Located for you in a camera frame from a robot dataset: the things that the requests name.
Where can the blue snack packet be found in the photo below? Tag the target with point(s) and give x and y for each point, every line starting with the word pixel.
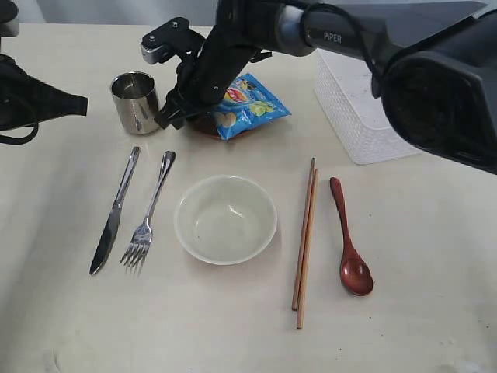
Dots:
pixel 247 105

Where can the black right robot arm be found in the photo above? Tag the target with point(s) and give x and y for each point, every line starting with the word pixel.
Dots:
pixel 432 64

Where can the pale green ceramic bowl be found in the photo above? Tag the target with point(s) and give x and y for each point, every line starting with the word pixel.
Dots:
pixel 225 220

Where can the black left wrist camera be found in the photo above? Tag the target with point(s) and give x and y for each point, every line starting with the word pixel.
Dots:
pixel 9 23

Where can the white woven plastic basket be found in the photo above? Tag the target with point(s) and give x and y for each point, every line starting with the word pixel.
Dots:
pixel 342 87

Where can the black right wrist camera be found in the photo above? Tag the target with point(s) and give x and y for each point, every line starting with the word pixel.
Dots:
pixel 173 38

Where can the light wooden chopstick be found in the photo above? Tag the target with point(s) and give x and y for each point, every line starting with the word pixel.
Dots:
pixel 307 248

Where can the reddish brown wooden spoon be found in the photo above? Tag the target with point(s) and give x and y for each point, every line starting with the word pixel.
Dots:
pixel 355 275

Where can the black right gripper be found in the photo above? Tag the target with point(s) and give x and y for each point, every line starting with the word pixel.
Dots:
pixel 202 87

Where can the short metal spoon handle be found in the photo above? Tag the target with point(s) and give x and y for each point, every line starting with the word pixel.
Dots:
pixel 142 237

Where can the dark wooden chopstick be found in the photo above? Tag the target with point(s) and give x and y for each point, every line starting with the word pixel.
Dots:
pixel 297 280

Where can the brown wooden plate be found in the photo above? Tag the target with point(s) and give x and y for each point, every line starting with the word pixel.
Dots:
pixel 204 124

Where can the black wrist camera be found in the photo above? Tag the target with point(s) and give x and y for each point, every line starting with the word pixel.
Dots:
pixel 173 38
pixel 9 23

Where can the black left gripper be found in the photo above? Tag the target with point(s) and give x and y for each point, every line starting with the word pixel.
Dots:
pixel 26 100

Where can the shiny stainless steel cup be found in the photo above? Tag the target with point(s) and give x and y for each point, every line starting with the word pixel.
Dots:
pixel 135 98

